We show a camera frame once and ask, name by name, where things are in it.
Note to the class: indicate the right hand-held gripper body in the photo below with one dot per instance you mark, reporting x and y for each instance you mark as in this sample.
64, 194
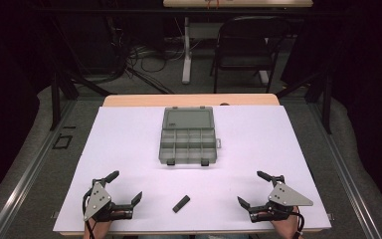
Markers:
283, 196

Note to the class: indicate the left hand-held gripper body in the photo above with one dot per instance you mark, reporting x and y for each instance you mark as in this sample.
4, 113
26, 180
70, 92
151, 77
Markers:
96, 199

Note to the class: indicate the small black rectangular stick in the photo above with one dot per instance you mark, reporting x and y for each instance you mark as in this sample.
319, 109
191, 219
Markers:
181, 203

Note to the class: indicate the grey plastic compartment box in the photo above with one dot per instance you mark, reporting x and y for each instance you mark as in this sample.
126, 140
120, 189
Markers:
188, 146

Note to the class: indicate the person's left hand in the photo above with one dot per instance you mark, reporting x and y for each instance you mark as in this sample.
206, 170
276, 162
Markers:
96, 229

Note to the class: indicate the person's right hand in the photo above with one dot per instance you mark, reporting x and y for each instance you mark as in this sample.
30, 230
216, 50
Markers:
286, 227

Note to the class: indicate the white table mat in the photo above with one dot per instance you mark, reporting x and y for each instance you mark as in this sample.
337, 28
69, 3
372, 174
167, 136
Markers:
129, 152

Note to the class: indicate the wooden table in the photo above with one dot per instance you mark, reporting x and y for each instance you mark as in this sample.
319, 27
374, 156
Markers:
189, 99

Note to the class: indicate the white-legged wooden desk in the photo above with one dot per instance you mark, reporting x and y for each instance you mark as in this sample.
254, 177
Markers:
187, 66

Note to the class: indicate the black folding chair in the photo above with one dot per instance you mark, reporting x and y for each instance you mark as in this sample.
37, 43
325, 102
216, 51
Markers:
245, 43

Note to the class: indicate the grey metal floor rail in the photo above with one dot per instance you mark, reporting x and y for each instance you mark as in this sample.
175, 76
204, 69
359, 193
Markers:
344, 179
23, 179

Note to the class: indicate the black metal frame post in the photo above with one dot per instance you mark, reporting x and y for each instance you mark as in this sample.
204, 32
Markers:
55, 99

